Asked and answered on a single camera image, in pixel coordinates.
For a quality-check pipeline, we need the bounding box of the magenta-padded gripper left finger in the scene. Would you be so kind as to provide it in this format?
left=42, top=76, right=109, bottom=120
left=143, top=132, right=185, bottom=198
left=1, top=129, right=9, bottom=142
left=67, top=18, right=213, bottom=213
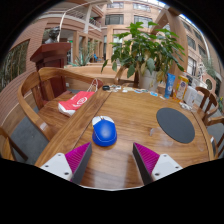
left=39, top=142, right=93, bottom=185

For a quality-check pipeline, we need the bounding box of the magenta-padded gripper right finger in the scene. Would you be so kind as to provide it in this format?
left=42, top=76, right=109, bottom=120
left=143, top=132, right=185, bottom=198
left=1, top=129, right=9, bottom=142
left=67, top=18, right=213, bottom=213
left=132, top=142, right=184, bottom=186

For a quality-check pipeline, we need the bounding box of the blue and white computer mouse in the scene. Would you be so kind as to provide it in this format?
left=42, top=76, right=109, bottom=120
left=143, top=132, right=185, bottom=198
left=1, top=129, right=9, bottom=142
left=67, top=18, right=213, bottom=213
left=91, top=115, right=118, bottom=148

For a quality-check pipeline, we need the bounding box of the black round mouse pad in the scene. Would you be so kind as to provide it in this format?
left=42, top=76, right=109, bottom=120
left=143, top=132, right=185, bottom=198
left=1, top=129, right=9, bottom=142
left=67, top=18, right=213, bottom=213
left=156, top=107, right=196, bottom=145

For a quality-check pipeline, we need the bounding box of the clear packet with white items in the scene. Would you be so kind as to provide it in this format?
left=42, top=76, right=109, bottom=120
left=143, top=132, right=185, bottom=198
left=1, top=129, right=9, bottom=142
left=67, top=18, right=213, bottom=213
left=179, top=101, right=194, bottom=112

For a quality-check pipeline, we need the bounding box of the red and white bag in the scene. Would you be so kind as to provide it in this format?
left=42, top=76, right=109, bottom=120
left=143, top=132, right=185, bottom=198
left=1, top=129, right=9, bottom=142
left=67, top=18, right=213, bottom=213
left=57, top=78, right=100, bottom=117

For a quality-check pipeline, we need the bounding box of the long wooden planter box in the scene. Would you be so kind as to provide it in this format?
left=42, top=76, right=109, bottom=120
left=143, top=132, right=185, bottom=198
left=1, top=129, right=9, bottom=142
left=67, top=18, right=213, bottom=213
left=64, top=63, right=134, bottom=85

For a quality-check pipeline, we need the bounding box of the white sculpture on plinth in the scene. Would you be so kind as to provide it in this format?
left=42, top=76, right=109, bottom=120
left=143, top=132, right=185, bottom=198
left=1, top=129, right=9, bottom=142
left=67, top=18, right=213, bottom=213
left=196, top=61, right=210, bottom=82

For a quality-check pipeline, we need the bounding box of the spiky agave plant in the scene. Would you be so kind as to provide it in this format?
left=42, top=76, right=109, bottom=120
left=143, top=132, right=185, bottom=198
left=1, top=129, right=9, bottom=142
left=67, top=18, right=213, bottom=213
left=69, top=49, right=93, bottom=68

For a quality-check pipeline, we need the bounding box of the green plant in white pot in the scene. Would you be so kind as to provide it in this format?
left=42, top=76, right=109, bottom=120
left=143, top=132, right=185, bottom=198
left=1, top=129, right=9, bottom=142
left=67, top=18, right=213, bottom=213
left=100, top=21, right=186, bottom=93

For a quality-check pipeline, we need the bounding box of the dark bust statue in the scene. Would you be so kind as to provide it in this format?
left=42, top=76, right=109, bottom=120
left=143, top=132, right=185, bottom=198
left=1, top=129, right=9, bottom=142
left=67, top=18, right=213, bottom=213
left=44, top=26, right=62, bottom=45

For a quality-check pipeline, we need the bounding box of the dark red wooden pedestal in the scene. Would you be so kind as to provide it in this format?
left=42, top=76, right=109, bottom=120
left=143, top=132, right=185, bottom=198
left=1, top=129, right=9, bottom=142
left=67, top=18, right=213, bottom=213
left=29, top=42, right=72, bottom=101

